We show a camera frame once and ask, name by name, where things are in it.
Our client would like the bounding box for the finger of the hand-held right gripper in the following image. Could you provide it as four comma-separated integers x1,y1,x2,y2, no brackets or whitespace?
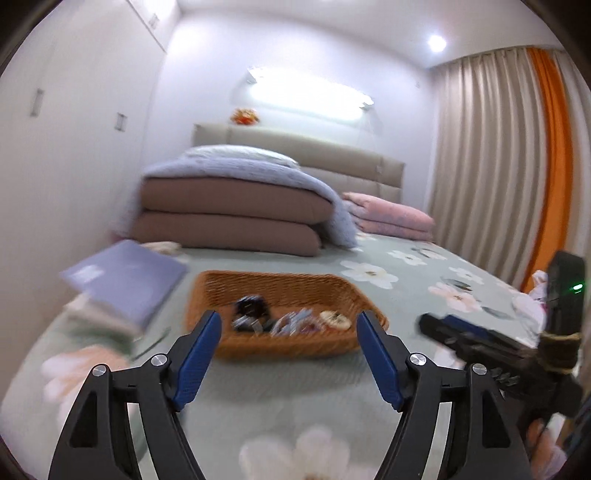
418,313,541,370
443,315,527,346

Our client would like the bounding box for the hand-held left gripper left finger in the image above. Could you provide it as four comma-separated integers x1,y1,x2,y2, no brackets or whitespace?
48,310,223,480

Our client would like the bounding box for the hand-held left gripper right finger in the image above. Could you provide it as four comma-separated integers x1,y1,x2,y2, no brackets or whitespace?
356,310,532,480

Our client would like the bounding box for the cream spiral hair tie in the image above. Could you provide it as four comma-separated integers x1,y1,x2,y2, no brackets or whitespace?
320,311,350,330

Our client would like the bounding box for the brown wicker basket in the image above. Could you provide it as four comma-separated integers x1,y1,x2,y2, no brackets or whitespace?
185,271,390,361

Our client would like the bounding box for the white pink cloth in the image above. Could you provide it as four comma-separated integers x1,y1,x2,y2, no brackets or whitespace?
512,272,550,342

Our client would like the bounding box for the thin dark stick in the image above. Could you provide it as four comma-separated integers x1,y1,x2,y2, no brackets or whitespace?
131,328,171,361

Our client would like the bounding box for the black wrist watch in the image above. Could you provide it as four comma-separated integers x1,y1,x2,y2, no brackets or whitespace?
233,295,271,333

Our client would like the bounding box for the green floral bedspread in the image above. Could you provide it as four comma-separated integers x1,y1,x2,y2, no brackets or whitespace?
0,231,591,480

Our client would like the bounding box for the lavender book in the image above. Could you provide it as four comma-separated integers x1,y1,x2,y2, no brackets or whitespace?
60,240,189,330

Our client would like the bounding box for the cream knitted cloth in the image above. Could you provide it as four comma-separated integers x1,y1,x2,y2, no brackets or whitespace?
139,242,183,256

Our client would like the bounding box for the folded pink blanket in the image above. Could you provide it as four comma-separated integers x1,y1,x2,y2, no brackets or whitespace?
342,191,435,243

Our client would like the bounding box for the folded brown quilt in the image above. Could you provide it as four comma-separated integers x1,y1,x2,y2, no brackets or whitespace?
141,178,335,227
131,211,324,257

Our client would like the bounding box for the orange curtain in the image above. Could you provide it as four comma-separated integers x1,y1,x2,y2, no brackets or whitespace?
524,46,575,294

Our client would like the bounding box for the beige curtain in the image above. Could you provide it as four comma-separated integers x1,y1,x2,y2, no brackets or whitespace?
425,48,591,296

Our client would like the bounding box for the blue grey fleece blanket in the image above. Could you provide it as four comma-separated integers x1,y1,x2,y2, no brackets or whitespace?
143,154,358,247

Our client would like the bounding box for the beige padded headboard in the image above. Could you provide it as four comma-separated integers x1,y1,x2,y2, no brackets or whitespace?
191,122,406,204

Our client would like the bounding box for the white pillow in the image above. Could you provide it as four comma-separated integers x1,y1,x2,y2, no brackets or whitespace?
182,144,300,168

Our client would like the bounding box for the white wardrobe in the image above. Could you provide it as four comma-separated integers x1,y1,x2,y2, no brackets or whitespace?
0,0,181,324

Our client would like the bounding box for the wall light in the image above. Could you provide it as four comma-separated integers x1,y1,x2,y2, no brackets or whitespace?
247,67,375,123

